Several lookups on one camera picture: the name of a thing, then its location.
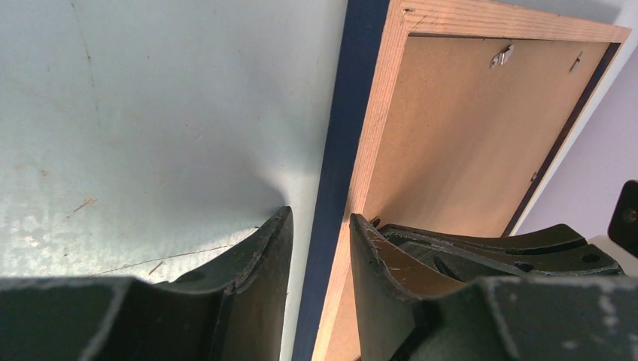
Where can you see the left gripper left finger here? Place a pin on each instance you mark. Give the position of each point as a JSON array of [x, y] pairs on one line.
[[230, 308]]

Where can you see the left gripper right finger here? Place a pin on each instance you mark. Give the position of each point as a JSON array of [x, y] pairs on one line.
[[409, 311]]

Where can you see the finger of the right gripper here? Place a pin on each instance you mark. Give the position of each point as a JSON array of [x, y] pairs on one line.
[[554, 239], [465, 264]]

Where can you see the brown cardboard backing board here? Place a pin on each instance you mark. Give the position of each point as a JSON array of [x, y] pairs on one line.
[[470, 122]]

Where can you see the wooden picture frame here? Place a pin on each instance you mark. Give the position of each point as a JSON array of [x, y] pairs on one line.
[[373, 41]]

